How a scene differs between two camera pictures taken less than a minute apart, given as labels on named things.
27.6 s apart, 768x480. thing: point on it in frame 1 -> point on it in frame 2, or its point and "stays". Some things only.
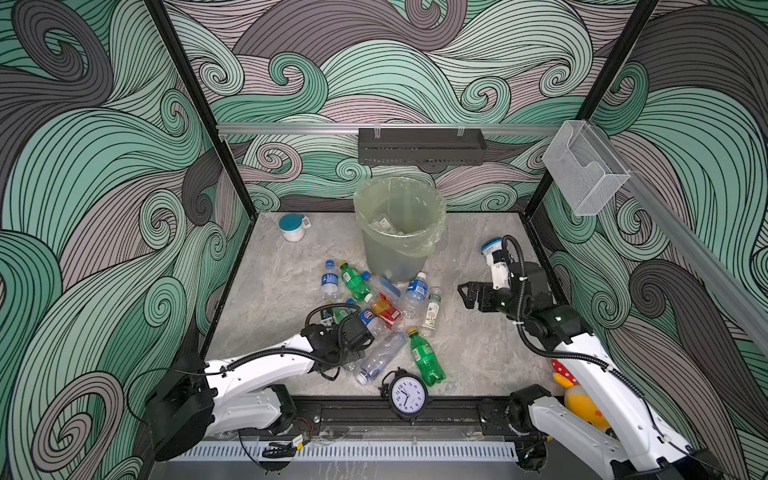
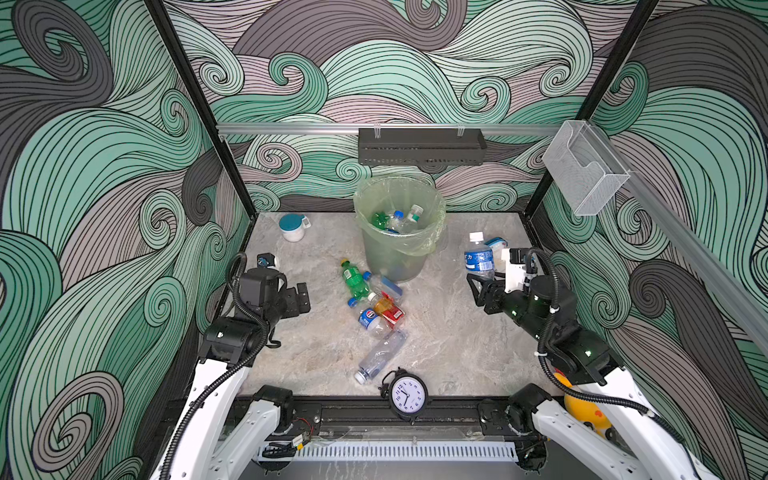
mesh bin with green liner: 402,220 stays
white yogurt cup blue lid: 489,247 stays
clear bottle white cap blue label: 416,296 -> 479,260
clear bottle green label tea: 432,313 -> 414,216
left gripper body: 349,356 -> 286,305
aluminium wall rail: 389,128 stays
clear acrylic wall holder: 586,171 stays
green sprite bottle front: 426,358 -> 380,220
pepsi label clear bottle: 374,324 stays
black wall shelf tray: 421,146 stays
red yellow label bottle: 386,311 stays
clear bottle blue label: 329,282 -> 397,224
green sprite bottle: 355,283 stays
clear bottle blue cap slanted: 381,284 stays
